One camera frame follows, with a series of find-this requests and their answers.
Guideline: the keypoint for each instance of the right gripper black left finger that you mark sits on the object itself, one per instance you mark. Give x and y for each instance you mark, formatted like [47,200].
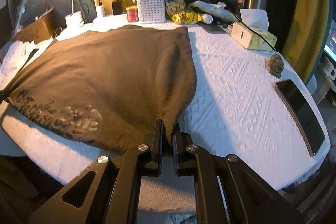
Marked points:
[107,190]

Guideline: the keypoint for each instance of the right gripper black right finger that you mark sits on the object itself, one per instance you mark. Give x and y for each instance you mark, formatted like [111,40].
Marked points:
[227,190]

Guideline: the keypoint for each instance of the dark brown printed t-shirt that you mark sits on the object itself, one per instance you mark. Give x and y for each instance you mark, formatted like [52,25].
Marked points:
[107,89]

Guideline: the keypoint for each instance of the white textured table cover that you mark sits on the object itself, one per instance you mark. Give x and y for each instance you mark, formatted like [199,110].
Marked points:
[235,110]

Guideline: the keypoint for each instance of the black smartphone on table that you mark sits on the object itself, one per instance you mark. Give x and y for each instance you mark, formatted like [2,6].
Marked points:
[302,114]

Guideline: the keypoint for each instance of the small green figurine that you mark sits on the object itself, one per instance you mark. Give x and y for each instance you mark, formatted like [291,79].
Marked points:
[275,65]

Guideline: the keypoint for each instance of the dark tablet on table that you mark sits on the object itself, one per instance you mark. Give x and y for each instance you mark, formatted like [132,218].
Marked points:
[211,28]

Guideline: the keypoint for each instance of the tissue box with tissue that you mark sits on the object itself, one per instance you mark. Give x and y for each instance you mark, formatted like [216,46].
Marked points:
[251,30]

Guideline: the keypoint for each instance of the yellow snack bag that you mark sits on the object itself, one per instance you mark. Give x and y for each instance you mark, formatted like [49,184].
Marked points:
[186,17]

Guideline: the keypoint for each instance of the white tube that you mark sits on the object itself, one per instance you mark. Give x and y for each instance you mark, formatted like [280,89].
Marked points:
[206,18]

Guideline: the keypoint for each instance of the wet wipes pack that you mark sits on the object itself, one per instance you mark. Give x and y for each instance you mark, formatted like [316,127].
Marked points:
[218,11]

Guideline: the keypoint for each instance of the red tin can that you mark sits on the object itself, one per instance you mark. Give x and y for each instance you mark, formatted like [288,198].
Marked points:
[132,13]

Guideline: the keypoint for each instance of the white perforated plastic basket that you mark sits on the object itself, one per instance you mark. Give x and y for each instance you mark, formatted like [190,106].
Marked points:
[151,11]

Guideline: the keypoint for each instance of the black power adapter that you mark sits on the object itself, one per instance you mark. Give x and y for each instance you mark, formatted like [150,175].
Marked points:
[117,7]

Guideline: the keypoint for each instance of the steel cup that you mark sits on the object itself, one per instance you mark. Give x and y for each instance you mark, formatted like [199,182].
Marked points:
[255,4]

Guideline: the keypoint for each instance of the white charger plug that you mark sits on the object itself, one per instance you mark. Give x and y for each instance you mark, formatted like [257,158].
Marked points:
[100,11]

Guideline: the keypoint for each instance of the white folded garment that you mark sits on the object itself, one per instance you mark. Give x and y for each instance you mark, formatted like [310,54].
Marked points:
[15,59]

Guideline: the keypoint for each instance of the white power strip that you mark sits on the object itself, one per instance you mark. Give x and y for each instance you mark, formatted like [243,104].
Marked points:
[74,20]

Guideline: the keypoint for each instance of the cardboard box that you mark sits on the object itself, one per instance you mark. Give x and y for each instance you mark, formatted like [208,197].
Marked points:
[39,30]

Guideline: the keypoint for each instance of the laptop in plastic sleeve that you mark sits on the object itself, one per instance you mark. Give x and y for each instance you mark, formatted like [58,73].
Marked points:
[29,10]

